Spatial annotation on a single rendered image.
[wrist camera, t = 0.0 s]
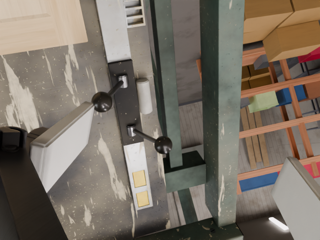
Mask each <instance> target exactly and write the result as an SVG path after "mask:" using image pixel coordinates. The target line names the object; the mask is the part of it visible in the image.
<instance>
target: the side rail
mask: <svg viewBox="0 0 320 240"><path fill-rule="evenodd" d="M244 7H245V0H200V48H201V81H202V115H203V148H204V161H205V163H206V181H207V183H205V204H206V206H207V208H208V210H209V211H210V213H211V215H212V217H213V219H214V220H215V222H216V224H217V226H218V227H222V226H226V225H229V224H233V223H235V222H236V199H237V176H238V153H239V131H240V98H241V75H242V53H243V30H244Z"/></svg>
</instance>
